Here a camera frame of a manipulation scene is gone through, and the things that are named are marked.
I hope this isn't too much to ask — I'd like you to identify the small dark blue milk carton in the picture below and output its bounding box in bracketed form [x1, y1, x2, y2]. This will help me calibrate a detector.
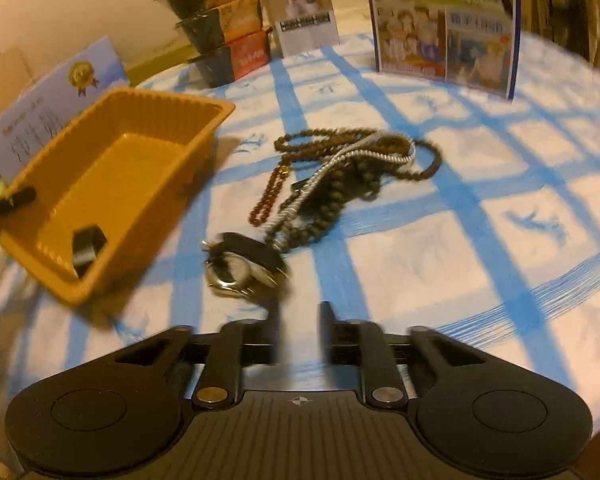
[362, 0, 524, 102]

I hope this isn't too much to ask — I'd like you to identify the white braided cord necklace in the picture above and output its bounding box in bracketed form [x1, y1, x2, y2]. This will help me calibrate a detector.
[267, 131, 417, 242]

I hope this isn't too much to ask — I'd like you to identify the gold wristwatch with black strap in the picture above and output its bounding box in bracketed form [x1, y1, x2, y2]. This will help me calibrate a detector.
[201, 231, 292, 303]

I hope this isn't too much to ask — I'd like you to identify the large light blue milk carton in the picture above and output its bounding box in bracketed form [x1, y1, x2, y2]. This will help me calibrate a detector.
[0, 35, 131, 182]

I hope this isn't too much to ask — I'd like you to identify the golden plastic tray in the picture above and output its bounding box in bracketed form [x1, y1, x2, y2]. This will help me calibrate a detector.
[0, 87, 237, 307]

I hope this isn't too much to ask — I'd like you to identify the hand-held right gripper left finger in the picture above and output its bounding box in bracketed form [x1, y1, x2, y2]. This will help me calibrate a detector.
[115, 304, 282, 409]

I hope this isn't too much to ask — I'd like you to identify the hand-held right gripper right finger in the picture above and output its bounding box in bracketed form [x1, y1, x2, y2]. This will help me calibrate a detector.
[320, 301, 484, 407]

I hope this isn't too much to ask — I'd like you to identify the black bowl with orange sleeve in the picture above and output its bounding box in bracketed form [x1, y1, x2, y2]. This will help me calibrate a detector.
[173, 0, 264, 54]

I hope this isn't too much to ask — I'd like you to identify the beige curtain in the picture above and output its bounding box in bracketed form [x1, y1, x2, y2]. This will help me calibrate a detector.
[522, 0, 600, 78]

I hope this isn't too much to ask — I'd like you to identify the small white product box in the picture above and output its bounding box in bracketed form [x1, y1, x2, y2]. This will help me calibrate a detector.
[259, 0, 341, 59]

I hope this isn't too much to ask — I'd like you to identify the dark wooden bead bracelet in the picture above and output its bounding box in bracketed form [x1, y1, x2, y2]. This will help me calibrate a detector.
[264, 162, 383, 257]

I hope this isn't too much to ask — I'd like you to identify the blue checked tablecloth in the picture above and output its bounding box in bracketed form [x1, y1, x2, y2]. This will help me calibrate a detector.
[0, 30, 600, 461]

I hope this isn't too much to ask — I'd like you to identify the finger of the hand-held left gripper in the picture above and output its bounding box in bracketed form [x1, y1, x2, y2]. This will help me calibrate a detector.
[0, 186, 37, 227]

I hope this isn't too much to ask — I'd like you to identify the small black object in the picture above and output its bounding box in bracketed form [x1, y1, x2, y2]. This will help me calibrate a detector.
[72, 226, 107, 279]

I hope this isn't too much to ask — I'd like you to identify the red bead bracelet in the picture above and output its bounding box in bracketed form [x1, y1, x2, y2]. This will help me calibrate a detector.
[249, 164, 289, 227]

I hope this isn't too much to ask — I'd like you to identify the black bowl with red sleeve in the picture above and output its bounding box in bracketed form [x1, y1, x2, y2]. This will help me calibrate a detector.
[186, 26, 274, 87]

